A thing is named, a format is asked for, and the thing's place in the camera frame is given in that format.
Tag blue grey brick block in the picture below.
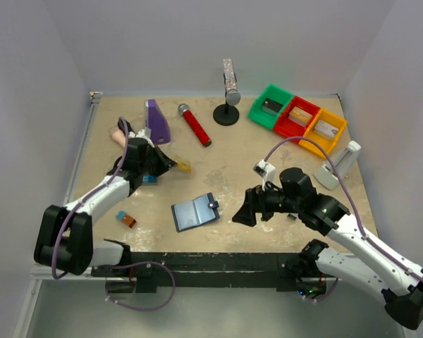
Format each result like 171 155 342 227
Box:
142 174 159 185

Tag red microphone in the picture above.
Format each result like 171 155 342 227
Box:
178 104 212 147

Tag black microphone stand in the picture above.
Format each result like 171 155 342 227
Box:
213 103 240 126

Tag red storage bin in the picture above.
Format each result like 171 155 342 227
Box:
274 96 320 137

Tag purple metronome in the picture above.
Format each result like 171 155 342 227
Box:
145 99 171 145

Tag blue leather card holder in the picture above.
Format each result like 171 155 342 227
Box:
171 192 220 232

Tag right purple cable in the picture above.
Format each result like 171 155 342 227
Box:
264 136 423 303

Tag white grey metronome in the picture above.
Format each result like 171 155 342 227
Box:
314 141 361 191

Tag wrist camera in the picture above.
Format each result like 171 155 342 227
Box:
253 159 276 190
135 127 152 142

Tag black microphone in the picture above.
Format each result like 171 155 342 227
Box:
118 118 126 132

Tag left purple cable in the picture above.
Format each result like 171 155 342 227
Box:
51 116 177 313

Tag white card in yellow bin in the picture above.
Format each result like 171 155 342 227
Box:
314 120 339 140

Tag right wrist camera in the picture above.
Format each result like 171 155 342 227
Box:
253 159 276 190

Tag glitter microphone on stand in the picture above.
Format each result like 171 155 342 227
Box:
223 58 240 106

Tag orange blue toy brick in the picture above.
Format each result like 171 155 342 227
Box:
116 211 137 229

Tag aluminium front frame rail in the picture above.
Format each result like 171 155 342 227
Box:
30 250 403 282

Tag green storage bin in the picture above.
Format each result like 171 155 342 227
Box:
248 84 295 130

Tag pink microphone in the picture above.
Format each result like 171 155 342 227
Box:
110 129 126 148

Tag gold VIP card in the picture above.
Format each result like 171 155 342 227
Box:
174 156 192 173

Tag dark card in green bin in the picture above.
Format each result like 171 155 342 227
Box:
261 99 283 115

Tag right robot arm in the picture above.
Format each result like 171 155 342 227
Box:
232 168 423 330

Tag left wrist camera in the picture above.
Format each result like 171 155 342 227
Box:
135 127 152 142

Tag yellow storage bin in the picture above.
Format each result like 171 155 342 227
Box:
303 108 348 154

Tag tan card in red bin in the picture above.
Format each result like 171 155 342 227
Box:
288 107 312 127

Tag aluminium frame rail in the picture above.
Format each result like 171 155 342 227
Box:
61 92 103 206
30 250 403 282

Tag aluminium left frame rail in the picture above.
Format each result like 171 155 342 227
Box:
61 92 103 206

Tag purple cable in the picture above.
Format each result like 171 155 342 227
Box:
51 116 177 313
264 136 423 303

